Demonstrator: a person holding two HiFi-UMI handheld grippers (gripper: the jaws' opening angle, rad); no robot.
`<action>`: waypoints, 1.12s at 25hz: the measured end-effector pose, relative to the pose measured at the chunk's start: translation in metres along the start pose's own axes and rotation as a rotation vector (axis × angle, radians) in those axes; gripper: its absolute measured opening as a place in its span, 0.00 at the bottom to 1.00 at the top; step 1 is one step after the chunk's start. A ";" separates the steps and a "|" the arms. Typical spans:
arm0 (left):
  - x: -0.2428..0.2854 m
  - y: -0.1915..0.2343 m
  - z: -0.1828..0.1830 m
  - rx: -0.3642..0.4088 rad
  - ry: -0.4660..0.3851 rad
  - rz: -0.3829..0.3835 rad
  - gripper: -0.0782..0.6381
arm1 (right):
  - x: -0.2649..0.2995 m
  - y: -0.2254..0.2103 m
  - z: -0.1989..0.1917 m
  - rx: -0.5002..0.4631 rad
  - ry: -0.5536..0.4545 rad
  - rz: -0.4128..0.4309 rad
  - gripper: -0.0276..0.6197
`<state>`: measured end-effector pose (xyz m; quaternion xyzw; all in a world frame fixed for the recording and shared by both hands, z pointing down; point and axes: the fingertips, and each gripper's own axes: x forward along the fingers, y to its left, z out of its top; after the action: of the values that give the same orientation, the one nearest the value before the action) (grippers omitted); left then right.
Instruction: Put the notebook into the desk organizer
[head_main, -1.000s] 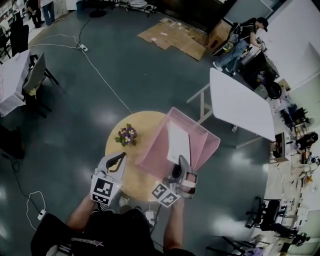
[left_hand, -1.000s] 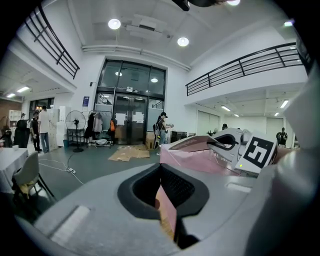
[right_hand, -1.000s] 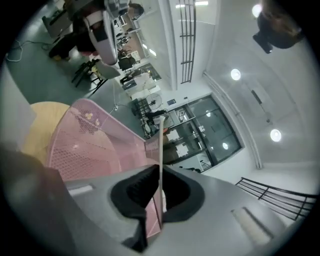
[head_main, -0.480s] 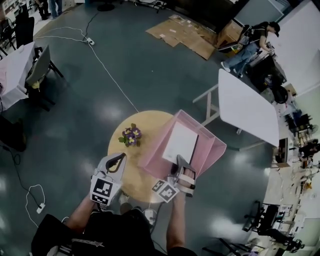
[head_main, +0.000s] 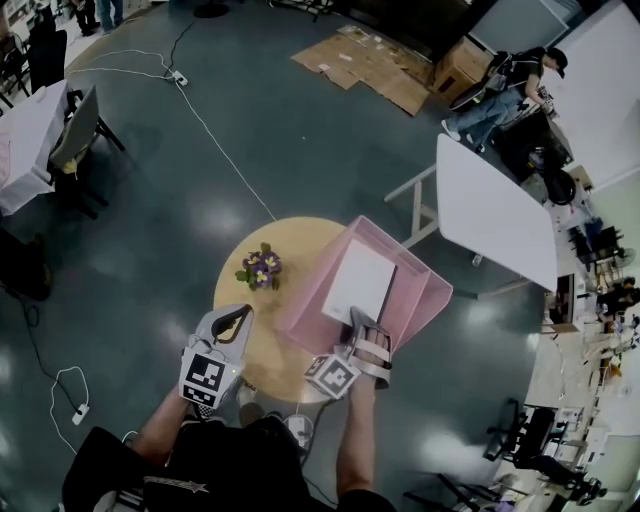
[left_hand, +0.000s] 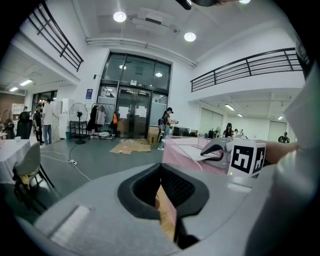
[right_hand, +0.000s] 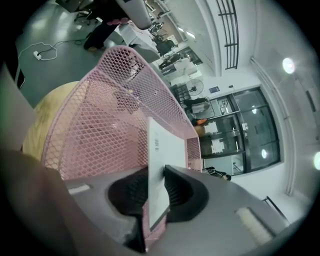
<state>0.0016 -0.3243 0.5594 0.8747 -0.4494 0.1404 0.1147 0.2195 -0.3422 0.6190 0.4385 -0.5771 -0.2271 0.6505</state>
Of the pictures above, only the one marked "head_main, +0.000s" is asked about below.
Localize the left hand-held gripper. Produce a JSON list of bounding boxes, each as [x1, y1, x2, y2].
[[178, 303, 255, 410]]

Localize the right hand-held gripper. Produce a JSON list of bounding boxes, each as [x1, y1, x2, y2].
[[303, 305, 396, 402]]

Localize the pink plastic storage box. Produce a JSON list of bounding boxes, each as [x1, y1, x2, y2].
[[273, 214, 455, 354]]

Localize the person's right forearm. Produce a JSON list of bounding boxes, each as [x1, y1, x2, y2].
[[335, 384, 380, 504]]

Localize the person's left forearm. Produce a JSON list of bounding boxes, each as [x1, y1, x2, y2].
[[130, 397, 204, 469]]

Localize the person's right hand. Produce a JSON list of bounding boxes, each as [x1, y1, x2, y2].
[[355, 329, 393, 369]]

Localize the purple potted flowers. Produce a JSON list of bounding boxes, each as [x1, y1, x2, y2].
[[234, 242, 284, 292]]

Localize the person's black shirt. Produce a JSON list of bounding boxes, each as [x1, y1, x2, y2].
[[62, 414, 399, 512]]

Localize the white folding table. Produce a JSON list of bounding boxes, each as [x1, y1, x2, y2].
[[383, 132, 560, 297]]

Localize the black office chair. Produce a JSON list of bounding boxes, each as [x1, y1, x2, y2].
[[482, 397, 557, 470]]

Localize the black equipment cart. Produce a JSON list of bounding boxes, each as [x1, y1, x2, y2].
[[492, 110, 575, 182]]

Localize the grey backed black chair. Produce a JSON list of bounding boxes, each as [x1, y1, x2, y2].
[[47, 83, 127, 221]]

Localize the flattened brown cardboard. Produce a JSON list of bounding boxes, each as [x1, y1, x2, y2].
[[290, 24, 432, 118]]

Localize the table with white cloth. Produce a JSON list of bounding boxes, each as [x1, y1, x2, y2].
[[0, 78, 69, 217]]

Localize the brown cardboard box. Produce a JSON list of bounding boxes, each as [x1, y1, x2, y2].
[[431, 35, 496, 104]]

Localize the black round stand base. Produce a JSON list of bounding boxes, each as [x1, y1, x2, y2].
[[192, 0, 231, 20]]

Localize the grey partition panel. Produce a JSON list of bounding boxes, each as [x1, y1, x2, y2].
[[467, 0, 571, 52]]

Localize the long white cable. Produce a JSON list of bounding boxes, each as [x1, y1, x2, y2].
[[64, 48, 278, 222]]

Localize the looped white cable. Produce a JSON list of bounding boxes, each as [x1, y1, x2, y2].
[[49, 365, 92, 454]]

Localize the black cable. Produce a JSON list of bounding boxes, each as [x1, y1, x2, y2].
[[168, 18, 199, 76], [0, 284, 77, 412]]

